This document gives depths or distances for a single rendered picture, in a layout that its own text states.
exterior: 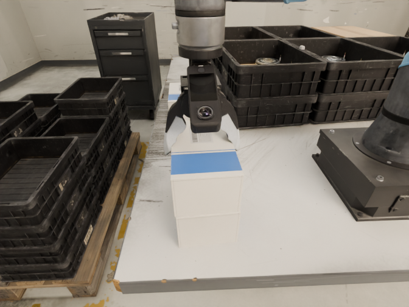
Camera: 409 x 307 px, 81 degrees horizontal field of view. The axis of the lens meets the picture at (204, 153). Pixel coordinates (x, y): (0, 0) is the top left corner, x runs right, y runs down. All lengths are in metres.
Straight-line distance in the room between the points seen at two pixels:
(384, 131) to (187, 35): 0.49
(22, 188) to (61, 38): 3.78
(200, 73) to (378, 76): 0.76
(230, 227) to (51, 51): 4.61
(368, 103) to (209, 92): 0.79
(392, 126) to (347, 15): 4.26
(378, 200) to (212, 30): 0.48
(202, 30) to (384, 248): 0.53
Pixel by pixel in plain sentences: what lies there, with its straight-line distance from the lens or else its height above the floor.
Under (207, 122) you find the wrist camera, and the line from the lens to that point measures 0.34.
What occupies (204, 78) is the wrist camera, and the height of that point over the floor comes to 1.01.
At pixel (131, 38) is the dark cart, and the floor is 0.76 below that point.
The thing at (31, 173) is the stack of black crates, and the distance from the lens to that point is 1.24.
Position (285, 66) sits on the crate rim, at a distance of 0.83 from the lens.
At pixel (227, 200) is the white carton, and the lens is 0.43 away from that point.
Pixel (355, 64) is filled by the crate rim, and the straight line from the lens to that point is 0.96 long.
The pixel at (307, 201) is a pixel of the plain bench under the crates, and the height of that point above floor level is 0.70.
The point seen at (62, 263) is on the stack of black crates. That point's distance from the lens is 1.14.
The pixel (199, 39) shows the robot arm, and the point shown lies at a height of 1.07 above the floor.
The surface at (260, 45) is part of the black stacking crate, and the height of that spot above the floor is 0.91.
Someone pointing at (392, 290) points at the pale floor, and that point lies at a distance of 1.52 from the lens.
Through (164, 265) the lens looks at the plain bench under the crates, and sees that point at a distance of 0.51.
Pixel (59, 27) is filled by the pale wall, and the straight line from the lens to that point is 4.73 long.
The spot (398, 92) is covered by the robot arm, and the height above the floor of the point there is 0.95.
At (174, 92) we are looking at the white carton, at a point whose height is 0.79.
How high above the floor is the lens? 1.14
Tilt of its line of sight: 35 degrees down
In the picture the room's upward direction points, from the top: straight up
